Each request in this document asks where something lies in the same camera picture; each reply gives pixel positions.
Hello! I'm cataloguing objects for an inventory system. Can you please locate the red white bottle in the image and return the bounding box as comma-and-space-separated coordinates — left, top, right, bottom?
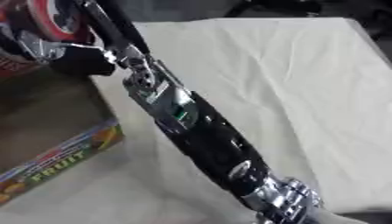
0, 0, 97, 44

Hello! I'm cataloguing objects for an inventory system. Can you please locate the printed cardboard box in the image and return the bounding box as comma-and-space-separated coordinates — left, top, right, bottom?
0, 53, 128, 207

